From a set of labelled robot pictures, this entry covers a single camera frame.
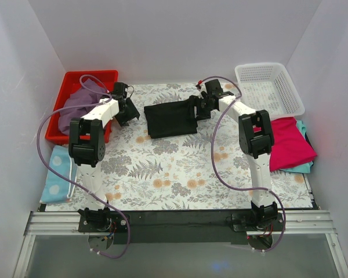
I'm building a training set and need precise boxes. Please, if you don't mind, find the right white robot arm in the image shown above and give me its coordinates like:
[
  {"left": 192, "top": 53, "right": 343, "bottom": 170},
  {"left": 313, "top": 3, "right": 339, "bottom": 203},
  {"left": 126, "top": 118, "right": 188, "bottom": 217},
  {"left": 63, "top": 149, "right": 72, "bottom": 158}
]
[{"left": 193, "top": 79, "right": 278, "bottom": 230}]

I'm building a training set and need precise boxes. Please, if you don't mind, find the teal folded t shirt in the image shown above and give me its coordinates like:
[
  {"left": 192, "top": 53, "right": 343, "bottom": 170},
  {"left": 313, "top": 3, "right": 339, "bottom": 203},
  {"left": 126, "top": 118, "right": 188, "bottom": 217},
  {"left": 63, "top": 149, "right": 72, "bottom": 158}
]
[{"left": 278, "top": 120, "right": 314, "bottom": 174}]

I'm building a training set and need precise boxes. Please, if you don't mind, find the floral patterned table mat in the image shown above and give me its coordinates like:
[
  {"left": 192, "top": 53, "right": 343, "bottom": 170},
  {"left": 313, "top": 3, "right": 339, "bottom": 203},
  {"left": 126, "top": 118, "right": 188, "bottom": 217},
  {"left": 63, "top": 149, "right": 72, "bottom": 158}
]
[{"left": 39, "top": 82, "right": 314, "bottom": 211}]

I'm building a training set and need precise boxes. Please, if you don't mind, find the magenta folded t shirt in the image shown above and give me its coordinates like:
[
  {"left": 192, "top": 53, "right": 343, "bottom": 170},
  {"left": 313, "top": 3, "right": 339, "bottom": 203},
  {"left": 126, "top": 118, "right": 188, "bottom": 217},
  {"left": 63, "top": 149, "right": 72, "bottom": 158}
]
[{"left": 269, "top": 116, "right": 318, "bottom": 171}]

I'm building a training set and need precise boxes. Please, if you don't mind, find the red plastic bin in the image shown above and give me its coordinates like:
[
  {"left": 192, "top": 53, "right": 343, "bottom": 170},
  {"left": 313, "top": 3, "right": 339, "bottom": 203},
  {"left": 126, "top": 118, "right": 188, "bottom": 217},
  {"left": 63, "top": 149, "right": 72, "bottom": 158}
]
[{"left": 45, "top": 69, "right": 118, "bottom": 145}]

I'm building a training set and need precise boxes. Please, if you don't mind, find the black t shirt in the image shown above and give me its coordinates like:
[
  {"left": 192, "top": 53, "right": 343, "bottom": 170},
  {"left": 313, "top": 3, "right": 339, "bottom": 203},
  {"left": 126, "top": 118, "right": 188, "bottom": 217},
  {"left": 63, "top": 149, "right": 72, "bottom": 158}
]
[{"left": 144, "top": 100, "right": 198, "bottom": 139}]

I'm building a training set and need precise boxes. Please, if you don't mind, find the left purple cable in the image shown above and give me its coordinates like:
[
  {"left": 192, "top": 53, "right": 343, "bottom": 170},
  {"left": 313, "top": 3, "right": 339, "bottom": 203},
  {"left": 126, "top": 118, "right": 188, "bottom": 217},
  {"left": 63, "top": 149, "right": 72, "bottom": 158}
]
[{"left": 36, "top": 74, "right": 134, "bottom": 258}]

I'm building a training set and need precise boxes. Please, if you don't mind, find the white perforated plastic basket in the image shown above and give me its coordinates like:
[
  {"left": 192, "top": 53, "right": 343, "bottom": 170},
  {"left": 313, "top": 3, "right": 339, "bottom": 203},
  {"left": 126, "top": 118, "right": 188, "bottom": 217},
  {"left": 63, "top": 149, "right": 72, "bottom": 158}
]
[{"left": 235, "top": 63, "right": 305, "bottom": 120}]

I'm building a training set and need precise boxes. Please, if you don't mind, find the light blue dotted cloth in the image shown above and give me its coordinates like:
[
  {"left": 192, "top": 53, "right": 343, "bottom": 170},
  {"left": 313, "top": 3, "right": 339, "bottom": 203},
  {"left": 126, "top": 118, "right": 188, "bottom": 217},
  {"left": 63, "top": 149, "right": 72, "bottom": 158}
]
[{"left": 40, "top": 145, "right": 77, "bottom": 204}]

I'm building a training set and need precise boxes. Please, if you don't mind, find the purple crumpled t shirt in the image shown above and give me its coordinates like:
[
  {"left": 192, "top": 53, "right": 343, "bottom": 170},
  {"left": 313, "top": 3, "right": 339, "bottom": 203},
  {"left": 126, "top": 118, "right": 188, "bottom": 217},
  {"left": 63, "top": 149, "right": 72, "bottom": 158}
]
[{"left": 58, "top": 78, "right": 107, "bottom": 136}]

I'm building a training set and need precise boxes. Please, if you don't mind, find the purple cable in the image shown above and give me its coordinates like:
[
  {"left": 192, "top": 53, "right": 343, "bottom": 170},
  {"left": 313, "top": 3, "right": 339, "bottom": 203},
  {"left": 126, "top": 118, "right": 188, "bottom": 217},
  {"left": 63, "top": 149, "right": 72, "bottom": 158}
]
[
  {"left": 195, "top": 75, "right": 287, "bottom": 253},
  {"left": 36, "top": 74, "right": 134, "bottom": 258}
]

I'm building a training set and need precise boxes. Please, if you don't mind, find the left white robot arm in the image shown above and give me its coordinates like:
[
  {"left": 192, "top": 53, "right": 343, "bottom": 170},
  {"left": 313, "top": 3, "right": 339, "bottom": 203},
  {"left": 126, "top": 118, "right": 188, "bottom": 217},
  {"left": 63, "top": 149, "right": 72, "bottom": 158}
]
[{"left": 68, "top": 82, "right": 140, "bottom": 234}]

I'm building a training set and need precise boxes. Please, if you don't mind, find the aluminium mounting rail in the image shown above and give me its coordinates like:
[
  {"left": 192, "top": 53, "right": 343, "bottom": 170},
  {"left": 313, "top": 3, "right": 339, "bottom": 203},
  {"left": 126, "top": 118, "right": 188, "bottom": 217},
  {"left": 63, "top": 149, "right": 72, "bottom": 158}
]
[{"left": 25, "top": 209, "right": 336, "bottom": 235}]

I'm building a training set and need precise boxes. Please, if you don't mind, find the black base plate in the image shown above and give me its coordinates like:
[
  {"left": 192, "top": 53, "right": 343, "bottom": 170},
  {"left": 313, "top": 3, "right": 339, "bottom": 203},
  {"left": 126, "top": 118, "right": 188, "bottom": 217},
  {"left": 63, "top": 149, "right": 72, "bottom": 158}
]
[{"left": 77, "top": 209, "right": 283, "bottom": 245}]

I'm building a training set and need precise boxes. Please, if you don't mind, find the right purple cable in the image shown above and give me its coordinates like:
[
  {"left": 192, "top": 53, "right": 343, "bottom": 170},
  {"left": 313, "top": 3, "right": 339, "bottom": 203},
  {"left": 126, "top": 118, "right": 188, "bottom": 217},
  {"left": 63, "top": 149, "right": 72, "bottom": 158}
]
[{"left": 195, "top": 75, "right": 287, "bottom": 253}]

